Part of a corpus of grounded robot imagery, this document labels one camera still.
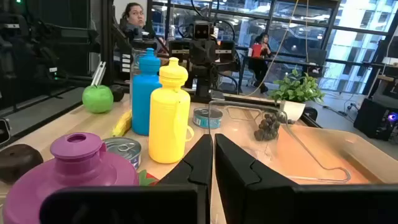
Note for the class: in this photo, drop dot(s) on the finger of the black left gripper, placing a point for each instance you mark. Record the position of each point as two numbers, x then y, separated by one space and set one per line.
210 53
196 53

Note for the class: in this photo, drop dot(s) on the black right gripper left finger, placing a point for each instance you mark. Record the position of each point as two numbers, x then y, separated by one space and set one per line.
186 193

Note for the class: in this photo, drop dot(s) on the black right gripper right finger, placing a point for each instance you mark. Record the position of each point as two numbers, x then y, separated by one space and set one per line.
248 193

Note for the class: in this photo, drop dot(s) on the red toy strawberry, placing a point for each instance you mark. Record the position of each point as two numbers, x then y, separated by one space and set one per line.
147 179

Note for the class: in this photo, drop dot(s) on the blue plastic sports bottle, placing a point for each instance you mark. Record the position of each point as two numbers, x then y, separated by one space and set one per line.
144 99

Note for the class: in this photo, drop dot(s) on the yellow plastic sports bottle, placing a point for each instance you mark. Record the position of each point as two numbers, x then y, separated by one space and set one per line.
169 124

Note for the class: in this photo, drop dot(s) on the purple plastic sports bottle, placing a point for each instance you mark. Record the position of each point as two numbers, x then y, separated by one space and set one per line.
77 168

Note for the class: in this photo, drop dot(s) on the dark brown toy avocado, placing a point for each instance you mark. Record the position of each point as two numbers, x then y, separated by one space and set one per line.
117 92
18 163

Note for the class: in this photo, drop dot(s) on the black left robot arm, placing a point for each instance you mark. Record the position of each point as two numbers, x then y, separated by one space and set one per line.
203 84

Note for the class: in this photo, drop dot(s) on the person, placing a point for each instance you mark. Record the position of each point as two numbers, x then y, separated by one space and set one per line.
259 70
135 15

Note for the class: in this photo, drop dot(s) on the tuna can teal label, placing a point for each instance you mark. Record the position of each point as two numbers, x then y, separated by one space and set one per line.
207 118

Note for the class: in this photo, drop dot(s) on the black toy grape bunch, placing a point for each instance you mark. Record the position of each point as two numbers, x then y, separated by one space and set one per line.
267 127

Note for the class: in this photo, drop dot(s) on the clear plastic bin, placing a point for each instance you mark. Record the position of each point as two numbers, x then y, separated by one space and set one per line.
242 124

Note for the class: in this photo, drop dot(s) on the tuna can blue label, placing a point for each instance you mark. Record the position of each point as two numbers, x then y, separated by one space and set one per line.
122 149

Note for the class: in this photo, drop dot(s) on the dark office desk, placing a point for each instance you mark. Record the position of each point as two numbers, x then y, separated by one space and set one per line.
289 61

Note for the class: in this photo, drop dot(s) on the yellow toy banana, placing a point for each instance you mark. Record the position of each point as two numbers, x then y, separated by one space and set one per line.
123 124

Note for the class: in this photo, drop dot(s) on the green plant white pot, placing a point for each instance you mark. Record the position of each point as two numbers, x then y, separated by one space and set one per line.
295 90

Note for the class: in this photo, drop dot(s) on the green toy apple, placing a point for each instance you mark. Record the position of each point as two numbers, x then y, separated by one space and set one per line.
98 99

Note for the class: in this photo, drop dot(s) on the orange plastic bin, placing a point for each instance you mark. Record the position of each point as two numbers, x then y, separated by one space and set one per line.
357 146

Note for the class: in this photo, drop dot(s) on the black equipment rack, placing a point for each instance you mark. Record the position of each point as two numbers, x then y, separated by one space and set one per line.
46 46

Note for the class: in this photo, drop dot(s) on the black computer case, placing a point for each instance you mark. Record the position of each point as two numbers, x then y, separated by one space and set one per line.
370 118

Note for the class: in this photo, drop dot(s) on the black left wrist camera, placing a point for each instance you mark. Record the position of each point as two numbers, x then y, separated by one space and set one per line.
202 31

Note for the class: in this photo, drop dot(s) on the black vertical post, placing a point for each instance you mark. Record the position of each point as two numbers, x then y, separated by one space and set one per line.
106 40

